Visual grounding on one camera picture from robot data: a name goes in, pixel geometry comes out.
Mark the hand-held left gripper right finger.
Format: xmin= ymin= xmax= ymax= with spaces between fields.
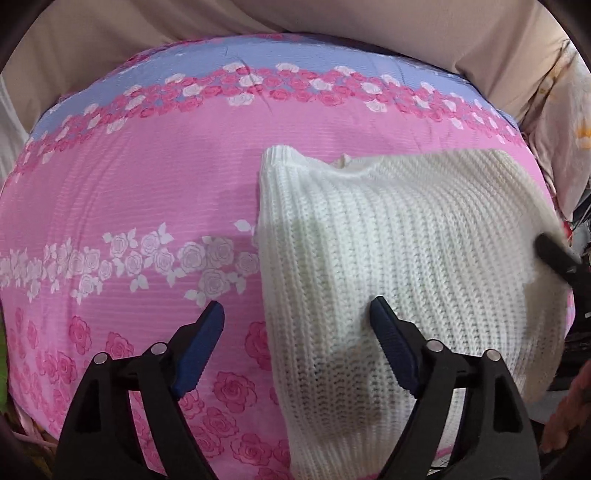
xmin=369 ymin=296 xmax=541 ymax=480

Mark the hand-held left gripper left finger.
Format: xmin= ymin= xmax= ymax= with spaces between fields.
xmin=55 ymin=300 xmax=226 ymax=480

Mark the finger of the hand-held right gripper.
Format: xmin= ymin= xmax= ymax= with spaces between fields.
xmin=534 ymin=232 xmax=583 ymax=283

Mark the white red black knit sweater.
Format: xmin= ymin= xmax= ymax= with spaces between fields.
xmin=255 ymin=144 xmax=573 ymax=480

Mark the person's right forearm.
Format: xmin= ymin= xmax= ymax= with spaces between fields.
xmin=539 ymin=376 xmax=591 ymax=455

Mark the pale floral cloth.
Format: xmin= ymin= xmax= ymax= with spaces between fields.
xmin=519 ymin=39 xmax=591 ymax=222

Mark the pink floral bed sheet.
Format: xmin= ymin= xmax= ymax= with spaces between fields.
xmin=0 ymin=32 xmax=578 ymax=480

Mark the beige cloth backdrop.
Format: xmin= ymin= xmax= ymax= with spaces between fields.
xmin=0 ymin=0 xmax=573 ymax=125

